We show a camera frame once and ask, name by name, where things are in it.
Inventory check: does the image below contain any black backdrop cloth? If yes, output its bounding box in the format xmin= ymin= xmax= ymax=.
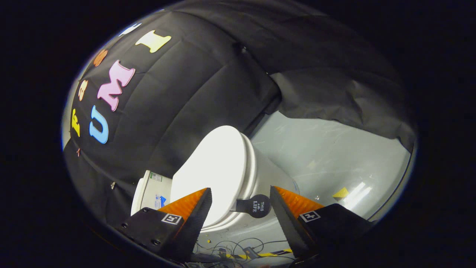
xmin=63 ymin=0 xmax=416 ymax=227

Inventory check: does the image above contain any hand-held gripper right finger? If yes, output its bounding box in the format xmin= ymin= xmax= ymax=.
xmin=270 ymin=186 xmax=376 ymax=265

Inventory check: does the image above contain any white toilet tank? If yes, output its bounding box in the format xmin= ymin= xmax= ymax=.
xmin=131 ymin=170 xmax=173 ymax=216

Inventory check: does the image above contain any black round lid pull tab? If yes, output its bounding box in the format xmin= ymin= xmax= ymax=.
xmin=231 ymin=194 xmax=272 ymax=218

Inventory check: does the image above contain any tangle of black cables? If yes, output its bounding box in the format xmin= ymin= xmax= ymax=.
xmin=192 ymin=237 xmax=294 ymax=268

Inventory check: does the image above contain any white toilet bowl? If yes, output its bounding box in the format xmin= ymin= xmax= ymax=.
xmin=199 ymin=132 xmax=300 ymax=234

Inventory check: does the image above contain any yellow black striped tape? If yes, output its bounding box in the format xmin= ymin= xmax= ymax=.
xmin=223 ymin=248 xmax=294 ymax=260

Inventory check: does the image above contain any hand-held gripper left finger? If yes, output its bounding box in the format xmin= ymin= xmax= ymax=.
xmin=115 ymin=188 xmax=213 ymax=263

